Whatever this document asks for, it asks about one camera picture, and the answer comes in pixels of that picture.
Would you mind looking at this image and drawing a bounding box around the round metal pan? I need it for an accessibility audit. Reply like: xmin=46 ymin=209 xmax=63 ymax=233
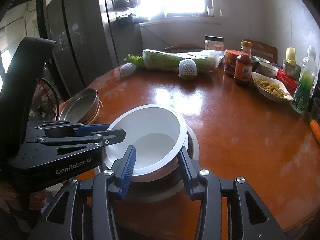
xmin=59 ymin=88 xmax=100 ymax=124

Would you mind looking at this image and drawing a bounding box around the white dish of food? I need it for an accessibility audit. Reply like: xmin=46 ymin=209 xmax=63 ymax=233
xmin=251 ymin=72 xmax=293 ymax=102

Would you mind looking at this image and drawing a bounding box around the dark refrigerator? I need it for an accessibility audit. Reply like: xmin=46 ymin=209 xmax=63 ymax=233
xmin=37 ymin=0 xmax=143 ymax=100

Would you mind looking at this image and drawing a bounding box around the glass cup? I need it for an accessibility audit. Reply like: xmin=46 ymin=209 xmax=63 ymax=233
xmin=309 ymin=98 xmax=320 ymax=123

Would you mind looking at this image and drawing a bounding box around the green liquid plastic bottle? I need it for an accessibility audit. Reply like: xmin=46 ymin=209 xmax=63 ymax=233
xmin=291 ymin=46 xmax=318 ymax=114

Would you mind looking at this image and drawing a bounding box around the red packet box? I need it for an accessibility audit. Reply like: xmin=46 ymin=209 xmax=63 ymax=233
xmin=276 ymin=69 xmax=298 ymax=95

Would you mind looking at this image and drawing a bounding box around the brown sauce bottle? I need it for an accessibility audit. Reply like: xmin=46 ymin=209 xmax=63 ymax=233
xmin=234 ymin=40 xmax=253 ymax=87

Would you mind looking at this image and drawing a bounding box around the clear jar black lid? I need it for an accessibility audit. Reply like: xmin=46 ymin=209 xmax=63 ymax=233
xmin=204 ymin=35 xmax=224 ymax=51

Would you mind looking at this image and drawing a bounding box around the foam-netted fruit left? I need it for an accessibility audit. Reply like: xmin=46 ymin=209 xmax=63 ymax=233
xmin=119 ymin=63 xmax=137 ymax=77

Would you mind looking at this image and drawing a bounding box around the orange carrot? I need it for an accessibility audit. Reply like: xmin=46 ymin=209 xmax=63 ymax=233
xmin=310 ymin=119 xmax=320 ymax=144

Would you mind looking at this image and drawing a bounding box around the wooden chair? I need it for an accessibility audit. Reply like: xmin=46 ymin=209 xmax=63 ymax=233
xmin=245 ymin=38 xmax=278 ymax=63

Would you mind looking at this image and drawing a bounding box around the white ceramic bowl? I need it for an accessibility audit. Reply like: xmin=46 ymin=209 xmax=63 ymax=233
xmin=256 ymin=62 xmax=278 ymax=79

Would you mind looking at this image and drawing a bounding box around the red instant noodle bowl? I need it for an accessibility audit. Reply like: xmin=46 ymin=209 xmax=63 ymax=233
xmin=104 ymin=104 xmax=189 ymax=182

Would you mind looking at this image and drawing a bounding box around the foam-netted fruit right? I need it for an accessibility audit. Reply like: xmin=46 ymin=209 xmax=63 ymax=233
xmin=178 ymin=59 xmax=197 ymax=80

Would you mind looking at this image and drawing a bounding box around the red chili sauce jar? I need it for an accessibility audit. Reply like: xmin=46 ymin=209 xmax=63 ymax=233
xmin=223 ymin=49 xmax=241 ymax=77

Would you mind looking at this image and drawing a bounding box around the foam-netted fruit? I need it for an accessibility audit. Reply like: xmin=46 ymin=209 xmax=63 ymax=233
xmin=178 ymin=59 xmax=197 ymax=80
xmin=119 ymin=63 xmax=137 ymax=77

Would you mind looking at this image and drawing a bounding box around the green lettuce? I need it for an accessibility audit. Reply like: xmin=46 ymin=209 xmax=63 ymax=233
xmin=123 ymin=54 xmax=144 ymax=68

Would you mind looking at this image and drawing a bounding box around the wrapped napa cabbage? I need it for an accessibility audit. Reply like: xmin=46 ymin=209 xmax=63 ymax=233
xmin=142 ymin=49 xmax=226 ymax=73

